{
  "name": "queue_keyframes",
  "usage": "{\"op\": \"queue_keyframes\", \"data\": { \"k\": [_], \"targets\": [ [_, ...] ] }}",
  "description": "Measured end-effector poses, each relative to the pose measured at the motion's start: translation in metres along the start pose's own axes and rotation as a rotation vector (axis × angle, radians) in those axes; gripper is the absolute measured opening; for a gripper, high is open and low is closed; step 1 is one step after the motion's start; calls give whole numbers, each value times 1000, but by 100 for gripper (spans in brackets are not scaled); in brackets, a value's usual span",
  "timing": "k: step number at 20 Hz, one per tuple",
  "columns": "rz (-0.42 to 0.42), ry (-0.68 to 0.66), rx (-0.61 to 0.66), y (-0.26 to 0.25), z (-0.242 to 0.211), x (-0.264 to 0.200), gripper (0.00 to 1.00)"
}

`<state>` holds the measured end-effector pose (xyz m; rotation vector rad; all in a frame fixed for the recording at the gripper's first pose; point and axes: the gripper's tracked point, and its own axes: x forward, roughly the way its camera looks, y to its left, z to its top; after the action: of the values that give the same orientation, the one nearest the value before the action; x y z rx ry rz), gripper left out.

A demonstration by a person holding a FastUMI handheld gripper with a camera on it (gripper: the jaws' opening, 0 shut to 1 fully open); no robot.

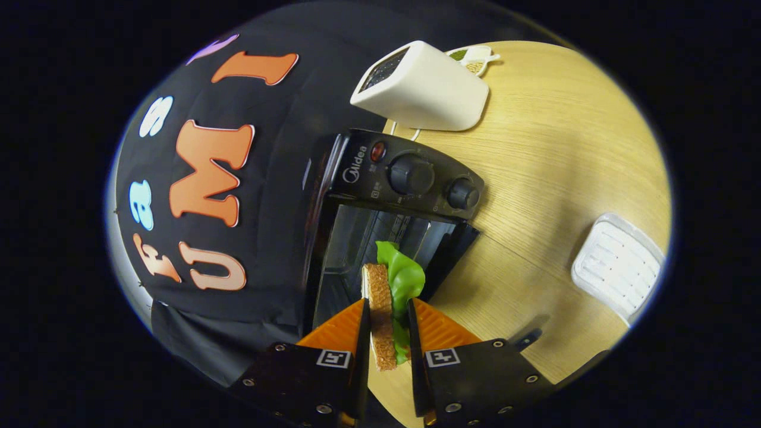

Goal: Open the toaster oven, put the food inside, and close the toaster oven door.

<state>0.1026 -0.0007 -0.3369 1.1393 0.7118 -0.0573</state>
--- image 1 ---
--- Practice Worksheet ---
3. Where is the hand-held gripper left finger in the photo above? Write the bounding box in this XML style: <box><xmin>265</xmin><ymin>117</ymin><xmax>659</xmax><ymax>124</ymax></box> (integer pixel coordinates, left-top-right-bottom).
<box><xmin>229</xmin><ymin>298</ymin><xmax>372</xmax><ymax>428</ymax></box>

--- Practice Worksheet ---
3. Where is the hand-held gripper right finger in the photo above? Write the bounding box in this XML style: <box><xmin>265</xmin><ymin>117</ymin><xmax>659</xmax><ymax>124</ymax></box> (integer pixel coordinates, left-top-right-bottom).
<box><xmin>407</xmin><ymin>298</ymin><xmax>559</xmax><ymax>428</ymax></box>

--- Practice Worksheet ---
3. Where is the lettuce sandwich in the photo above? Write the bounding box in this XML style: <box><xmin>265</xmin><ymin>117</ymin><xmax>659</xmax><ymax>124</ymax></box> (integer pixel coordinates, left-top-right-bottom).
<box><xmin>361</xmin><ymin>241</ymin><xmax>426</xmax><ymax>371</ymax></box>

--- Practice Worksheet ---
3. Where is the black toaster oven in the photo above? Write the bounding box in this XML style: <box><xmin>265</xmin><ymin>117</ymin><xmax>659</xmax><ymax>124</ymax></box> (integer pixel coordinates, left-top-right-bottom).
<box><xmin>302</xmin><ymin>128</ymin><xmax>485</xmax><ymax>333</ymax></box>

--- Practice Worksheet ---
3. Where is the white bread toaster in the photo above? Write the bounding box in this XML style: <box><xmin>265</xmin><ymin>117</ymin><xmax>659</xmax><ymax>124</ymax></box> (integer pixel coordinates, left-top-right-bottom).
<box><xmin>350</xmin><ymin>40</ymin><xmax>490</xmax><ymax>132</ymax></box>

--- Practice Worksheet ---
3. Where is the white ribbed tray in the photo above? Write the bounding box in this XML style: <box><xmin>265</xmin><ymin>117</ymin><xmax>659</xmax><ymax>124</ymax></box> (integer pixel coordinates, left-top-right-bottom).
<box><xmin>571</xmin><ymin>212</ymin><xmax>666</xmax><ymax>326</ymax></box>

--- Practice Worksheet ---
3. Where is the small white leaf-shaped dish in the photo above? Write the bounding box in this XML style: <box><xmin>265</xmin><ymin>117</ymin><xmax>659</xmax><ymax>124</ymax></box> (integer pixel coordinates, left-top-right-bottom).
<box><xmin>446</xmin><ymin>45</ymin><xmax>501</xmax><ymax>78</ymax></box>

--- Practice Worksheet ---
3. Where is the white power cable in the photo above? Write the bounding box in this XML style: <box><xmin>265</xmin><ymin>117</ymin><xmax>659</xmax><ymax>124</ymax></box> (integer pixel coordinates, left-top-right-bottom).
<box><xmin>389</xmin><ymin>121</ymin><xmax>424</xmax><ymax>141</ymax></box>

